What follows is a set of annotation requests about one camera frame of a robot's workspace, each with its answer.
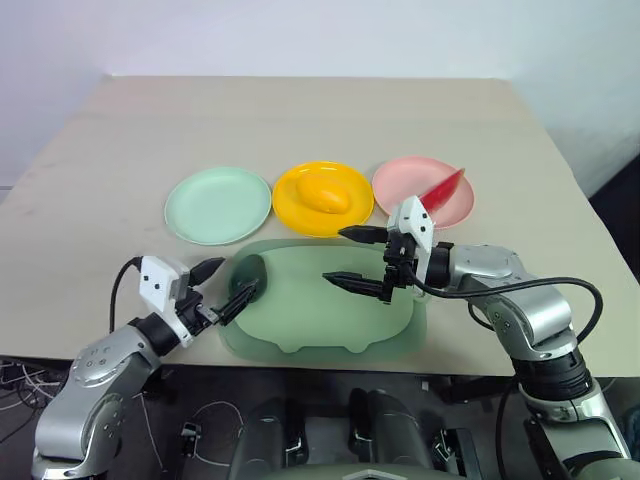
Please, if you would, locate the red chili pepper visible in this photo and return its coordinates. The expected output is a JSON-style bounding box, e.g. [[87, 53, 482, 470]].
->
[[418, 168, 467, 214]]

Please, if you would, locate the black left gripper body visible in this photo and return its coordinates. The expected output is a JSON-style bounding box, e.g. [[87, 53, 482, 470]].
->
[[173, 286, 222, 337]]

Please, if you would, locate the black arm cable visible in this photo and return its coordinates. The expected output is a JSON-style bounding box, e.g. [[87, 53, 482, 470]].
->
[[108, 256, 147, 334], [411, 276, 609, 475]]

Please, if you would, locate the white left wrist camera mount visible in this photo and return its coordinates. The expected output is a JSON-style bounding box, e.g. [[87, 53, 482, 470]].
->
[[138, 255, 195, 349]]

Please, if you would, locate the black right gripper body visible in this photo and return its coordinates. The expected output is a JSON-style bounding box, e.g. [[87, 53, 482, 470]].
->
[[380, 231, 420, 304]]

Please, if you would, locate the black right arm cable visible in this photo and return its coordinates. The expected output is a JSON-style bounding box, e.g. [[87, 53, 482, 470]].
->
[[411, 276, 609, 475]]

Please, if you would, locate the white floor cables bundle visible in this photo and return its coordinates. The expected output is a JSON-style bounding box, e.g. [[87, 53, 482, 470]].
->
[[0, 358, 69, 414]]

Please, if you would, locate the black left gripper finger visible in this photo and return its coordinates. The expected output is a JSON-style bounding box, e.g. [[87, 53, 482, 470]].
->
[[189, 257, 225, 289], [215, 279, 262, 327]]

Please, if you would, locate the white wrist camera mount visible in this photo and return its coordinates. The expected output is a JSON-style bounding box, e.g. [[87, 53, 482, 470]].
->
[[138, 255, 195, 349], [387, 195, 437, 291]]

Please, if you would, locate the dark rounded shape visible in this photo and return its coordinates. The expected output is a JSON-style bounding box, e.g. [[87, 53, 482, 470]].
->
[[348, 387, 437, 480], [228, 394, 307, 480]]

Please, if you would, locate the thin white floor wire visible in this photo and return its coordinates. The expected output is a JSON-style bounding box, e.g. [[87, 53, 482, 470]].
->
[[138, 392, 246, 474]]

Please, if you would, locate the yellow mango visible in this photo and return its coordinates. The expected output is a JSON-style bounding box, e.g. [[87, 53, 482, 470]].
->
[[295, 175, 351, 215]]

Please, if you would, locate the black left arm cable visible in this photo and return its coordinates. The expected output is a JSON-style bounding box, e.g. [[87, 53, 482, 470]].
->
[[108, 256, 147, 334]]

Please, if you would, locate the light green plate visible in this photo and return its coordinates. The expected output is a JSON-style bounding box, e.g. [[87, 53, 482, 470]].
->
[[164, 166, 273, 247]]

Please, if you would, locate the green tray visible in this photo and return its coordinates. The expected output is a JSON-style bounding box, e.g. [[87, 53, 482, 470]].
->
[[218, 238, 429, 362]]

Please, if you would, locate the dark green oval vegetable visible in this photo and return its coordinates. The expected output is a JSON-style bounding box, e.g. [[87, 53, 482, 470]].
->
[[228, 253, 268, 304]]

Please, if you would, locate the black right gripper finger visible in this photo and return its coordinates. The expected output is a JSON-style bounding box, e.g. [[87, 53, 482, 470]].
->
[[338, 225, 389, 246], [323, 270, 387, 301]]

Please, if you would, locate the yellow plate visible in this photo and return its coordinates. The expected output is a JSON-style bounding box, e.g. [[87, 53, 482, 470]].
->
[[272, 160, 376, 238]]

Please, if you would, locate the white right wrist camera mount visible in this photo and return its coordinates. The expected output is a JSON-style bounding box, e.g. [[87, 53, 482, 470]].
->
[[387, 195, 437, 291]]

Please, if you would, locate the pink plate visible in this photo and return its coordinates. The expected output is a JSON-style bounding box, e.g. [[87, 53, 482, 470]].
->
[[371, 155, 475, 231]]

